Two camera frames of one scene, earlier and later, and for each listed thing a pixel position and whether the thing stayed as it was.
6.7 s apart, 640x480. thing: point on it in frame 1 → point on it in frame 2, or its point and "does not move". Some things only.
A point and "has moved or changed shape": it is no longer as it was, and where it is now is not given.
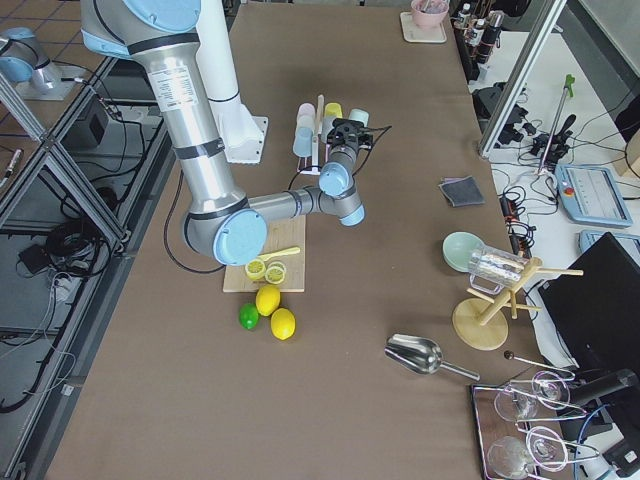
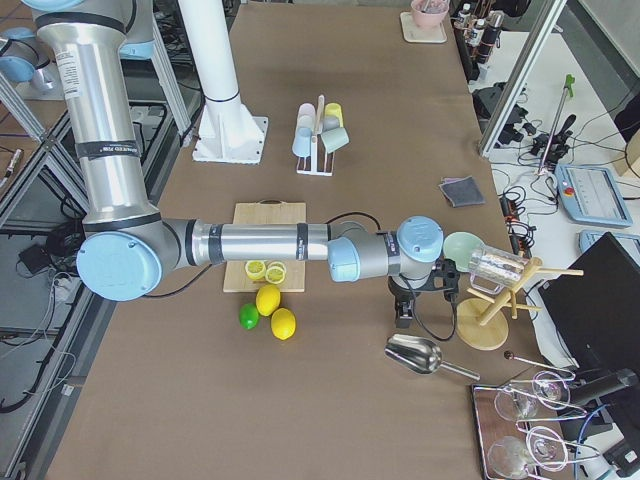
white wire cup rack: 316,143 does not move
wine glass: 519,403 does not move
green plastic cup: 359,115 has moved or changed shape
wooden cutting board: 280,235 does not move
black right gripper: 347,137 → 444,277
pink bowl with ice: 429,14 does not move
